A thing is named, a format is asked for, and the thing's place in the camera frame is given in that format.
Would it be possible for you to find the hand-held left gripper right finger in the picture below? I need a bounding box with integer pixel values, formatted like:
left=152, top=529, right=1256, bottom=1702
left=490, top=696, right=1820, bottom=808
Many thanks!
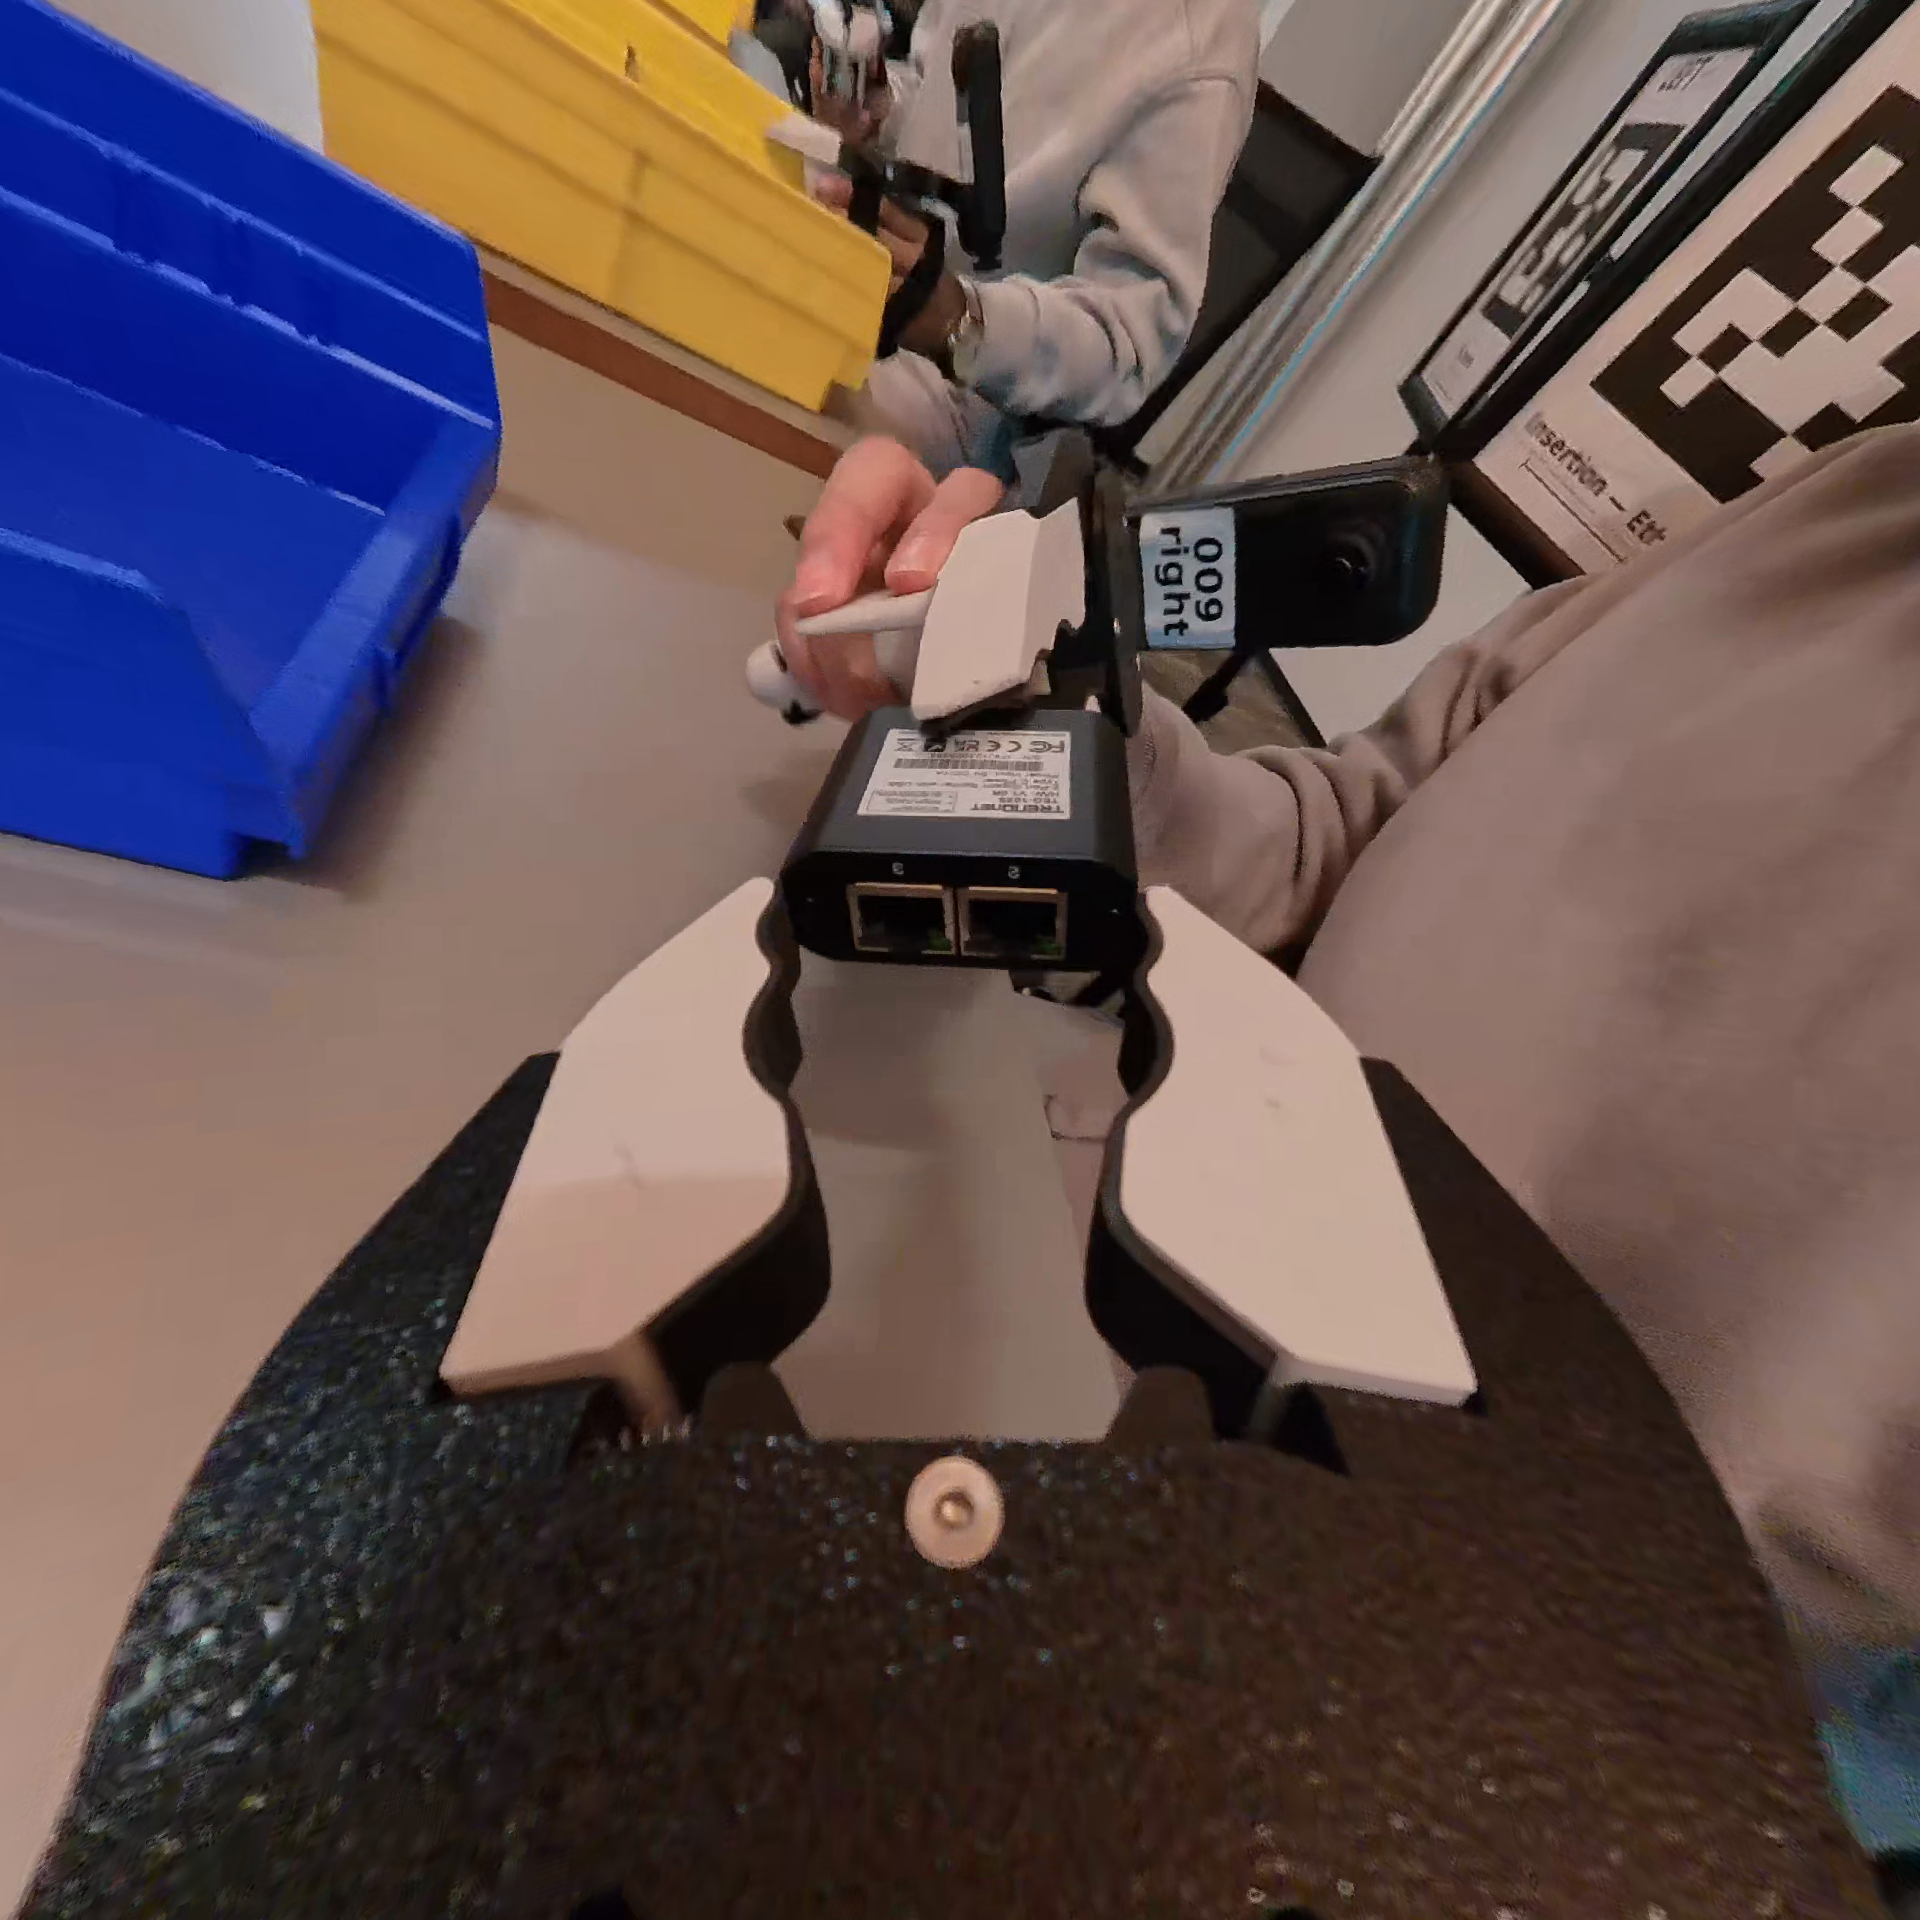
left=1084, top=885, right=1479, bottom=1408

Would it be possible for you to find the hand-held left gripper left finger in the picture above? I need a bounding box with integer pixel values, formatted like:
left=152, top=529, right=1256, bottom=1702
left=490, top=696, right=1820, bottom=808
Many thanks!
left=438, top=878, right=831, bottom=1401

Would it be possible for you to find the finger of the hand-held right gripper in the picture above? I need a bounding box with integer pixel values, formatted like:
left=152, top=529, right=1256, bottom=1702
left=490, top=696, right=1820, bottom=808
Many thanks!
left=908, top=497, right=1087, bottom=721

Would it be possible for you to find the black network splitter box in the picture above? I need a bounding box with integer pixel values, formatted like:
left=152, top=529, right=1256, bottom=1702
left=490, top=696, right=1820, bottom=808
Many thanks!
left=776, top=709, right=1135, bottom=968

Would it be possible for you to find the yellow plastic bin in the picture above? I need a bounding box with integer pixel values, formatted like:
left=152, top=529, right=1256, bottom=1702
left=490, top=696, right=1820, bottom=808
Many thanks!
left=306, top=0, right=896, bottom=411

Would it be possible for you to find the blue plastic bin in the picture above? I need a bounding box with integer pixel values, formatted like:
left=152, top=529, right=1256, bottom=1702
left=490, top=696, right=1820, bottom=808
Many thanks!
left=0, top=0, right=504, bottom=881

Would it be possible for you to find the person's right forearm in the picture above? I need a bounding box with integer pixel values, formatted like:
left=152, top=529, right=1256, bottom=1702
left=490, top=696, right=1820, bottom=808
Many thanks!
left=1127, top=428, right=1920, bottom=974

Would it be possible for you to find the grey desk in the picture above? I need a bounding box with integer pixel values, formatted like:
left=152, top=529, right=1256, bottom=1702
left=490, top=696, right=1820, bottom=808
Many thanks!
left=0, top=246, right=1352, bottom=1448

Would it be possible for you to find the person's right hand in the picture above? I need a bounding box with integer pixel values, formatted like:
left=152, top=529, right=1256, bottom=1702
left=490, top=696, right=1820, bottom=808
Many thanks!
left=775, top=438, right=1009, bottom=724

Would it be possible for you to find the person's beige sweater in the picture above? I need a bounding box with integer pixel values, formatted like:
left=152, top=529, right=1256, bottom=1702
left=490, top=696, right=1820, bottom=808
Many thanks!
left=1294, top=720, right=1920, bottom=1823

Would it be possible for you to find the small framed marker sign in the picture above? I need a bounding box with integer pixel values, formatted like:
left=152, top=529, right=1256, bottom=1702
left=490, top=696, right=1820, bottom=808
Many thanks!
left=1398, top=0, right=1823, bottom=459

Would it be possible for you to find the large framed marker sign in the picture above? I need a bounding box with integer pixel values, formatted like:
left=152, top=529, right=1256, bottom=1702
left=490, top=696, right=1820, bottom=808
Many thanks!
left=1468, top=0, right=1920, bottom=589

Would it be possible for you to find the silver aluminium rail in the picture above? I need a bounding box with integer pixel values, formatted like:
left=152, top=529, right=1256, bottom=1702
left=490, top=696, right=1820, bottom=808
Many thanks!
left=1161, top=0, right=1583, bottom=496

